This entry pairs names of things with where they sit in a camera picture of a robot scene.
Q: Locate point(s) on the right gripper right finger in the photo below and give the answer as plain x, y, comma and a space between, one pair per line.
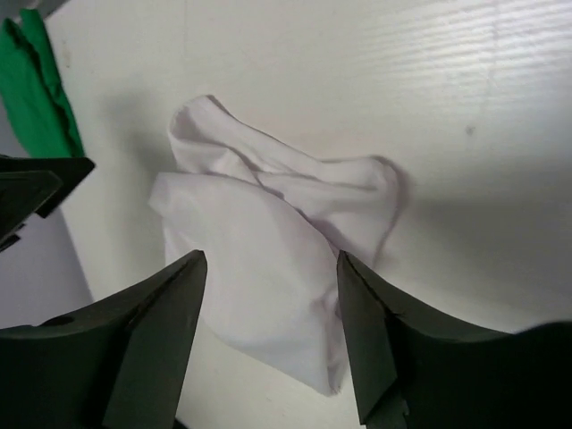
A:
414, 366

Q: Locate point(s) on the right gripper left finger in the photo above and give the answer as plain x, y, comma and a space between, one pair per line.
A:
117, 363

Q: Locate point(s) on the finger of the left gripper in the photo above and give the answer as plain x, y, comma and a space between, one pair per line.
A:
24, 194
67, 172

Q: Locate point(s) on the white t shirt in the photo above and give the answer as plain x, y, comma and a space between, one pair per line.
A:
271, 221

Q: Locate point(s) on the folded green t shirt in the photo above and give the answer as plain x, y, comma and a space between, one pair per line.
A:
32, 92

